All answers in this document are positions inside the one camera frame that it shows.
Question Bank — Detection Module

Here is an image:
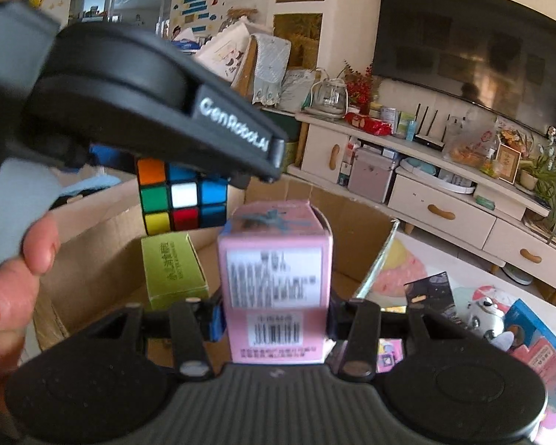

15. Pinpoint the glass teapot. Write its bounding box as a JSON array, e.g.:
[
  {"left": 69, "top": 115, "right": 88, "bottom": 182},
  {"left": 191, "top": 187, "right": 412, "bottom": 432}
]
[{"left": 307, "top": 78, "right": 348, "bottom": 119}]

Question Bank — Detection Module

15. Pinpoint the pink storage box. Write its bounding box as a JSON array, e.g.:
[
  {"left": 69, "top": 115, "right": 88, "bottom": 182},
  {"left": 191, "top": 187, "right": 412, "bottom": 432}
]
[{"left": 347, "top": 148, "right": 398, "bottom": 204}]

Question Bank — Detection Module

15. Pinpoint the cardboard box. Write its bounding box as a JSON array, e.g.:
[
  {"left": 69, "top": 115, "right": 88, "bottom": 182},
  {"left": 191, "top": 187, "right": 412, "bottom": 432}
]
[{"left": 33, "top": 177, "right": 398, "bottom": 350}]

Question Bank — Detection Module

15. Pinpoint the person left hand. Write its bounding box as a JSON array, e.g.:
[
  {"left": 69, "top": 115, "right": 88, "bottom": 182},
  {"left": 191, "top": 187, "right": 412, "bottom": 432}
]
[{"left": 0, "top": 0, "right": 62, "bottom": 386}]

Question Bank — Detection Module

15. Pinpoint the pink barcode toy box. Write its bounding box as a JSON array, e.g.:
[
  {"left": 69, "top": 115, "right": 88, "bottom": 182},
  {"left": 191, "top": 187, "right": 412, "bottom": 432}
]
[{"left": 217, "top": 200, "right": 333, "bottom": 365}]

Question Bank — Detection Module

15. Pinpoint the wooden picture frame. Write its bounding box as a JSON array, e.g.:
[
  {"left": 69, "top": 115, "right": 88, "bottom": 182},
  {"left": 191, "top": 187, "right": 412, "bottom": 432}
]
[{"left": 495, "top": 144, "right": 521, "bottom": 185}]

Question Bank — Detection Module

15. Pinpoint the red snack package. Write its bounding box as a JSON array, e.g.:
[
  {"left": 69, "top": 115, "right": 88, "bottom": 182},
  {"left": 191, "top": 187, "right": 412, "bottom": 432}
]
[{"left": 344, "top": 113, "right": 391, "bottom": 137}]

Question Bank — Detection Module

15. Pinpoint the blue pink character box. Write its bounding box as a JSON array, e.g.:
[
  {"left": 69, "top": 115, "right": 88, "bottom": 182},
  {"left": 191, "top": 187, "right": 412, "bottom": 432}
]
[{"left": 511, "top": 337, "right": 556, "bottom": 429}]

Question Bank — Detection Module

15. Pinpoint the plastic bag with food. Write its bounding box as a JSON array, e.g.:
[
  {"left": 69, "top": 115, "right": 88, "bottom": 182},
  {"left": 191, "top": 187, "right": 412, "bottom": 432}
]
[{"left": 443, "top": 119, "right": 497, "bottom": 169}]

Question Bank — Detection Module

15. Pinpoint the red berry bouquet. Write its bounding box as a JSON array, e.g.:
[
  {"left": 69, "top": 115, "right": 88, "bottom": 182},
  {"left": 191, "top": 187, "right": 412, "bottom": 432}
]
[{"left": 339, "top": 61, "right": 374, "bottom": 115}]

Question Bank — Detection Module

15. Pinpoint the lime green medicine box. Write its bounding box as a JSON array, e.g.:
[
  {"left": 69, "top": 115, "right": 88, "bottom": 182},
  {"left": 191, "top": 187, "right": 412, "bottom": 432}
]
[{"left": 140, "top": 232, "right": 210, "bottom": 310}]

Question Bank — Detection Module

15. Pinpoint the black starry small box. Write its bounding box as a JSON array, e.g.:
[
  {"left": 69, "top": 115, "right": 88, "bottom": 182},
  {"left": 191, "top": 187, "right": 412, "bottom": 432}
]
[{"left": 405, "top": 271, "right": 461, "bottom": 324}]

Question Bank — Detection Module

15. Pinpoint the wooden chair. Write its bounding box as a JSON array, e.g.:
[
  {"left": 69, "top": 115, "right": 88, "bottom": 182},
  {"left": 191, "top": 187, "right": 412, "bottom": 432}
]
[{"left": 193, "top": 18, "right": 292, "bottom": 108}]

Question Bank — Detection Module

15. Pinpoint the black wifi router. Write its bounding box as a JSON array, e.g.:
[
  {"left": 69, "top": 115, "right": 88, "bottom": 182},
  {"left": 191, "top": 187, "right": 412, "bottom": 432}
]
[{"left": 414, "top": 106, "right": 448, "bottom": 152}]

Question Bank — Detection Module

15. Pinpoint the rubiks cube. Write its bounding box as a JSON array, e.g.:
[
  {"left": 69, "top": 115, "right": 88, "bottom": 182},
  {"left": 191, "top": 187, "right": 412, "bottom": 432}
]
[{"left": 136, "top": 159, "right": 228, "bottom": 236}]

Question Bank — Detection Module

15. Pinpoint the blue medicine box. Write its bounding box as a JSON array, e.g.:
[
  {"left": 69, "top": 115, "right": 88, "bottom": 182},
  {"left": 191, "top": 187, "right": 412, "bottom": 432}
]
[{"left": 504, "top": 299, "right": 556, "bottom": 350}]

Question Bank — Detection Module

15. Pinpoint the silver penguin toy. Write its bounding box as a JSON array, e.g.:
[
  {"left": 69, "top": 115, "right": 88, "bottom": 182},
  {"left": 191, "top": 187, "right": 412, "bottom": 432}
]
[{"left": 466, "top": 285, "right": 516, "bottom": 343}]

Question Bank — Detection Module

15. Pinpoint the black television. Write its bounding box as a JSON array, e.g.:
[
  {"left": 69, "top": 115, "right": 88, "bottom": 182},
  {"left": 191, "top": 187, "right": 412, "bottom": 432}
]
[{"left": 373, "top": 0, "right": 556, "bottom": 134}]

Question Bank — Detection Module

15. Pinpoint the white tv cabinet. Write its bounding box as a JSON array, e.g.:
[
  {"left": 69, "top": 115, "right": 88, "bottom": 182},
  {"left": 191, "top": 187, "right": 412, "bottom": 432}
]
[{"left": 288, "top": 113, "right": 556, "bottom": 289}]

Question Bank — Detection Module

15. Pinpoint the potted flower plant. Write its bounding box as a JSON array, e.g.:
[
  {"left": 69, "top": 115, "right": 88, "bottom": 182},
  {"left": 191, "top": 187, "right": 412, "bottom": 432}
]
[{"left": 522, "top": 126, "right": 556, "bottom": 237}]

